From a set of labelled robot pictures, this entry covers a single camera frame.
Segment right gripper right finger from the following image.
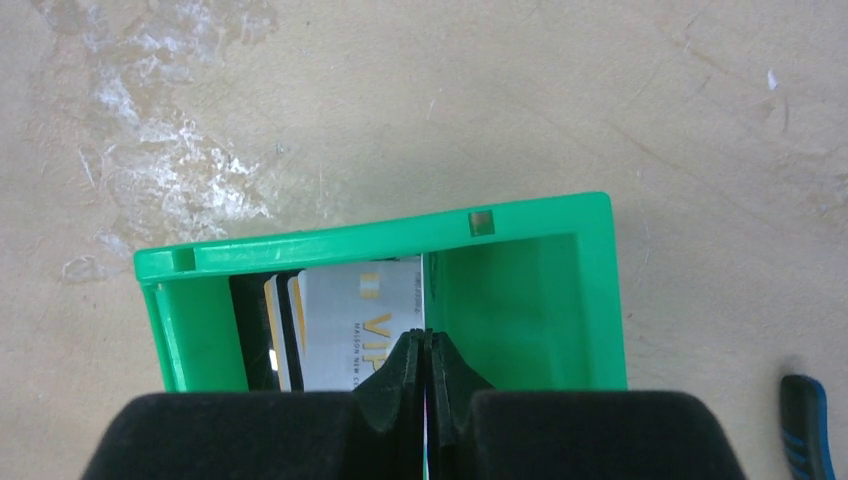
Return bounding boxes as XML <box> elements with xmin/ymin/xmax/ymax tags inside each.
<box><xmin>424</xmin><ymin>332</ymin><xmax>745</xmax><ymax>479</ymax></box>

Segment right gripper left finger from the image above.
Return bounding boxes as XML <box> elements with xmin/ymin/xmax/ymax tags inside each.
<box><xmin>82</xmin><ymin>330</ymin><xmax>424</xmax><ymax>479</ymax></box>

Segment stack of credit cards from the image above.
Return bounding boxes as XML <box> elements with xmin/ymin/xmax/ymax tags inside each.
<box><xmin>229</xmin><ymin>256</ymin><xmax>425</xmax><ymax>392</ymax></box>

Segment green plastic bin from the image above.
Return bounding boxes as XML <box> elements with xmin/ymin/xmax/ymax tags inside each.
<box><xmin>134</xmin><ymin>192</ymin><xmax>627</xmax><ymax>392</ymax></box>

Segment blue handled pliers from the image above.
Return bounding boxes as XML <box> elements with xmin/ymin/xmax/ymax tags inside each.
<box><xmin>779</xmin><ymin>374</ymin><xmax>836</xmax><ymax>480</ymax></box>

